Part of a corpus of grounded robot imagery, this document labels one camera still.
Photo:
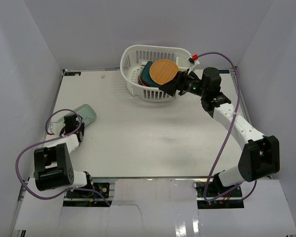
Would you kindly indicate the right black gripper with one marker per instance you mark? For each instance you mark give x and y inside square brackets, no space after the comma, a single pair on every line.
[183,78]

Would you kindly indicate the woven bamboo round plate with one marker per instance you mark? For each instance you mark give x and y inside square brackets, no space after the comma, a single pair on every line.
[163,71]

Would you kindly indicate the dark teal square plate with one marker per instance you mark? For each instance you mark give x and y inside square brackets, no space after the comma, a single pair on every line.
[145,76]

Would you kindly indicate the red rimmed cream plate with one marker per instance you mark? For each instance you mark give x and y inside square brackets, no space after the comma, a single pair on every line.
[142,82]

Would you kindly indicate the pale green rectangular plate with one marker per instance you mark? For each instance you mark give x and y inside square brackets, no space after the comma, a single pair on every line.
[86,113]

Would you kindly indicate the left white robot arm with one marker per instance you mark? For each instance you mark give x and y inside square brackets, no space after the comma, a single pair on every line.
[53,166]

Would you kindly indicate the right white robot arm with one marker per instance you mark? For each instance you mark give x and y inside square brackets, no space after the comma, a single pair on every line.
[260,155]

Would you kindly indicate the white plastic dish bin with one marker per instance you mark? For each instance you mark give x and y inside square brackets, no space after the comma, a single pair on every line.
[135,58]

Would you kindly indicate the right blue table label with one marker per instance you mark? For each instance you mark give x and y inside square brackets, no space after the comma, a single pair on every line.
[224,71]

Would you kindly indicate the blue table label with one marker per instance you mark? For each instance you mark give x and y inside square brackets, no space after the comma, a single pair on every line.
[224,71]
[72,74]

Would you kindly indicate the left blue table label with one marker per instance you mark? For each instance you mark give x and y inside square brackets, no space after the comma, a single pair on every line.
[72,74]

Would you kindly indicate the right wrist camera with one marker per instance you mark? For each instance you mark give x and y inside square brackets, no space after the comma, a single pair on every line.
[193,61]

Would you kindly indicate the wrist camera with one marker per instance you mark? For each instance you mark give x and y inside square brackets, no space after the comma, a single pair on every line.
[193,61]
[56,128]

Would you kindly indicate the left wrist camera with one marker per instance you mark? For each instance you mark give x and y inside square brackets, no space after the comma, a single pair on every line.
[56,128]

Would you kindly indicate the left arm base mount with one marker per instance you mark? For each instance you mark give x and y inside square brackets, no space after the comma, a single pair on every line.
[101,198]

